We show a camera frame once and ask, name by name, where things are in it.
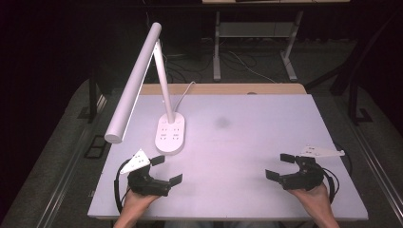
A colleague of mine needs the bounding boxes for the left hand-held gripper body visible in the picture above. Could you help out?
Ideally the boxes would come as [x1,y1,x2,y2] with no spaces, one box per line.
[119,148,173,198]

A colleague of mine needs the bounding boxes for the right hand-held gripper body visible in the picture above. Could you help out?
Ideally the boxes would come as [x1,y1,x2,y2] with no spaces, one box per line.
[278,144,347,192]

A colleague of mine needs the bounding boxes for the person's left hand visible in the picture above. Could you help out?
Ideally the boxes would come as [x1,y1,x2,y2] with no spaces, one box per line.
[121,188,162,215]

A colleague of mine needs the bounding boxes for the person's right hand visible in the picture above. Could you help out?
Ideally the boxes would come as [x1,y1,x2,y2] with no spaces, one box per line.
[289,182,333,220]

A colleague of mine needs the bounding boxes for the white table cover sheet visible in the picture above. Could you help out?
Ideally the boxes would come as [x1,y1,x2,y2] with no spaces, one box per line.
[87,93,370,221]

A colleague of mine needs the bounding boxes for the white desk lamp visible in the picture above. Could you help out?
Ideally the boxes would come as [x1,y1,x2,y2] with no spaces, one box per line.
[104,22,186,157]

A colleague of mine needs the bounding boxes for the black metal stand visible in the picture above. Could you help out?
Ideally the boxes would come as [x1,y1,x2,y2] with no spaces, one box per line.
[304,9,375,126]

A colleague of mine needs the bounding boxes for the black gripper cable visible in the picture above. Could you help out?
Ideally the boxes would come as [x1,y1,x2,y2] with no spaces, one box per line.
[321,166,340,204]
[113,158,133,215]

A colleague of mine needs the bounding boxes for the black floor frame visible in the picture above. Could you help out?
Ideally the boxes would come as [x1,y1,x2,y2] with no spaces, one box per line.
[83,134,109,160]

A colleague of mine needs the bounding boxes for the white lamp cable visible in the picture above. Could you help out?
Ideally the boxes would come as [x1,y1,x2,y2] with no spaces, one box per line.
[173,81,197,115]

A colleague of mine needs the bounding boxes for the metal floor rail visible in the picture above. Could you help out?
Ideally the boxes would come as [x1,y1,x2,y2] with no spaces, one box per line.
[347,118,403,218]
[37,94,107,228]

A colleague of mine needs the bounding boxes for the white floor cable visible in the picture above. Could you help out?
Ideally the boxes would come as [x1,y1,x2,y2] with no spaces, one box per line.
[227,50,278,85]

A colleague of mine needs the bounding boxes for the black floor cables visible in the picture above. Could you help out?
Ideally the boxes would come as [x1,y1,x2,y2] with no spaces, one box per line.
[163,48,259,84]

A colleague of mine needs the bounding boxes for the grey metal table frame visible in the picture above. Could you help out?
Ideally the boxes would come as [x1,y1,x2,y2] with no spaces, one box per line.
[212,9,304,83]

